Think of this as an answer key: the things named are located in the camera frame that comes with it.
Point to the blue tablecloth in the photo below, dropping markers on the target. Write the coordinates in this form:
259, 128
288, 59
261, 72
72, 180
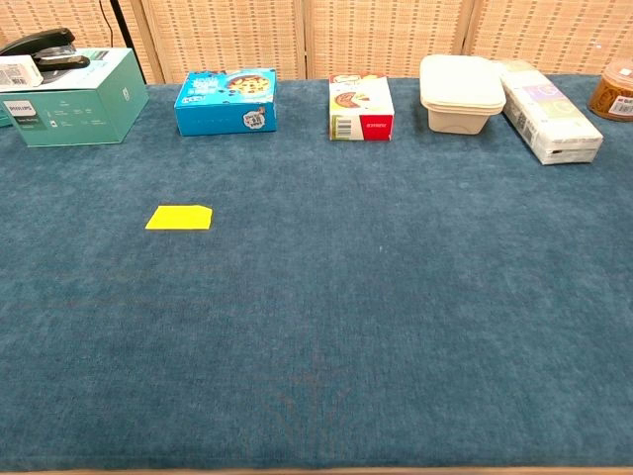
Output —
316, 297

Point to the brown jar with clear lid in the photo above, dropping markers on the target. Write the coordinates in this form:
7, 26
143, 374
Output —
613, 94

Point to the beige lidded food container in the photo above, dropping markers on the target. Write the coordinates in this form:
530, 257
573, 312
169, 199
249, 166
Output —
460, 84

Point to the bamboo folding screen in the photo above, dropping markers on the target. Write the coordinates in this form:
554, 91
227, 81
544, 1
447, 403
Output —
386, 34

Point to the teal Philips box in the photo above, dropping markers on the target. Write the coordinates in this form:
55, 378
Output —
79, 114

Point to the pastel tissue multipack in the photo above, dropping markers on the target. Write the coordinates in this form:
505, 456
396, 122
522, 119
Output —
549, 114

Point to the red white wafer box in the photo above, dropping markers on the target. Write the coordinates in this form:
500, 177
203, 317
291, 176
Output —
361, 101

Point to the blue cookie box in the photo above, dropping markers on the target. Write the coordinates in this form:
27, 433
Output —
222, 119

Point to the black stapler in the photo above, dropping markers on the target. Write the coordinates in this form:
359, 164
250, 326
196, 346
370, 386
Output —
54, 47

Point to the black tripod stand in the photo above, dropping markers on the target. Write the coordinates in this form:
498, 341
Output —
129, 44

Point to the small white labelled box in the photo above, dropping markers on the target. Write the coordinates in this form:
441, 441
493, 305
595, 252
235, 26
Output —
17, 74

